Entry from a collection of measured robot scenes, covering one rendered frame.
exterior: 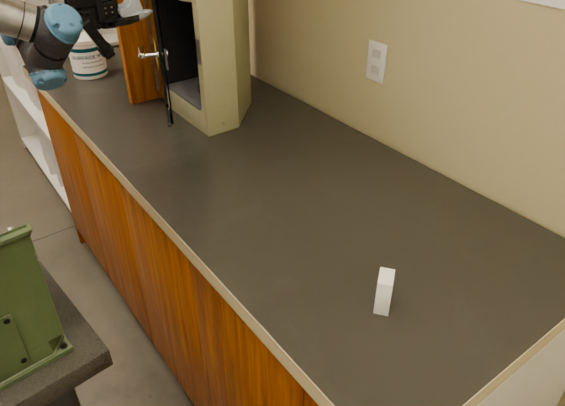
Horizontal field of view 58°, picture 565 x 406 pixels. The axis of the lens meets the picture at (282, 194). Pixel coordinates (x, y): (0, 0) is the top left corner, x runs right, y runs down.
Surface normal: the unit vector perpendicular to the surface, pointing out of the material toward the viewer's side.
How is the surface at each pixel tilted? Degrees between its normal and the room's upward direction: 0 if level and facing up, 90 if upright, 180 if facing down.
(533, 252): 0
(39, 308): 90
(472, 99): 90
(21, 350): 90
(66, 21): 47
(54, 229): 0
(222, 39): 90
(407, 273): 0
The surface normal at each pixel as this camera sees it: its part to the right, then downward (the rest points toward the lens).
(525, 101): -0.80, 0.33
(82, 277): 0.00, -0.83
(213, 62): 0.59, 0.44
